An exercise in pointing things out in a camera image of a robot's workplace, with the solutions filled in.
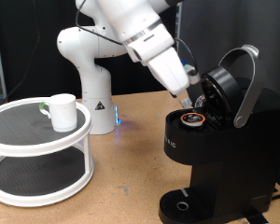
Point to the white two-tier turntable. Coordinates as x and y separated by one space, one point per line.
37 149

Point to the white mug with green tape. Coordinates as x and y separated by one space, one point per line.
64 113

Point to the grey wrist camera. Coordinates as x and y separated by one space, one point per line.
193 77

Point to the dark grey partition panel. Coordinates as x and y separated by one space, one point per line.
214 28

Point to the black Keurig coffee machine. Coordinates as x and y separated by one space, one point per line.
239 161

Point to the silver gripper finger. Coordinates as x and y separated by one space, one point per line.
173 95

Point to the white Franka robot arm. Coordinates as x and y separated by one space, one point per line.
96 77

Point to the orange rimmed coffee pod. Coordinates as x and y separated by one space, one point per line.
193 119

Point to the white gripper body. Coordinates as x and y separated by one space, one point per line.
165 65

